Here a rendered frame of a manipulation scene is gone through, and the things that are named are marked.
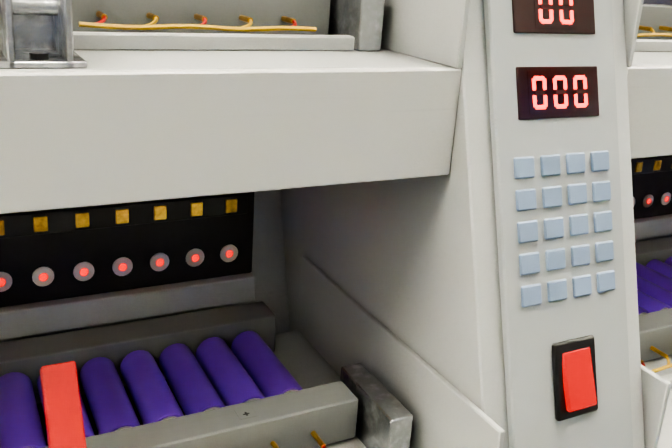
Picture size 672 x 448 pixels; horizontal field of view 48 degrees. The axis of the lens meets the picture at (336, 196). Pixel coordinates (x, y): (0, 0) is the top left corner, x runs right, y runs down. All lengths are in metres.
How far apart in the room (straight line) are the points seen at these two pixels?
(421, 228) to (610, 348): 0.10
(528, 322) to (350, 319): 0.12
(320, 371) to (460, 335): 0.13
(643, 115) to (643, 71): 0.02
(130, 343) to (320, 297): 0.11
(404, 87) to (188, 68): 0.09
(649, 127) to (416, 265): 0.13
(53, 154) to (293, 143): 0.08
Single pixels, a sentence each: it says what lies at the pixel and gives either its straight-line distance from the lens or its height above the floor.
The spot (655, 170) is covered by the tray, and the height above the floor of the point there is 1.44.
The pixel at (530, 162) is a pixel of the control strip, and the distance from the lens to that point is 0.33.
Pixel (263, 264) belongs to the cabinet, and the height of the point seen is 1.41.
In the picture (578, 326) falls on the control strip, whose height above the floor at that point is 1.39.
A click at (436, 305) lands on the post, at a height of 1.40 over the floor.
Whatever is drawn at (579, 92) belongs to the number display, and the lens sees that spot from 0.35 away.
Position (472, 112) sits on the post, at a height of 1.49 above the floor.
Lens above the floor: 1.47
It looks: 3 degrees down
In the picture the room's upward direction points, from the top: 4 degrees counter-clockwise
